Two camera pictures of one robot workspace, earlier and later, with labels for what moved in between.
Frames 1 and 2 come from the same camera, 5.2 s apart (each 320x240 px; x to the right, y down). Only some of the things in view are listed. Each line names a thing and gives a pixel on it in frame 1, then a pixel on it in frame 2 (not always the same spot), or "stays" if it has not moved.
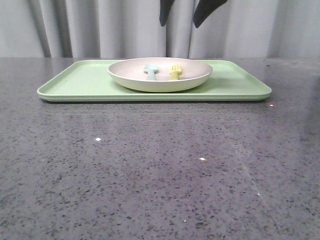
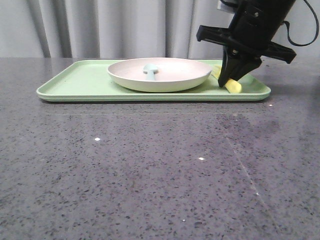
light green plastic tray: x=90 y=81 stays
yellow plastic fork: x=176 y=72 → x=232 y=86
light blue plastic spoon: x=151 y=69 stays
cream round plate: x=159 y=74 stays
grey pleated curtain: x=132 y=29 stays
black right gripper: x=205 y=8 → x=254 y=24
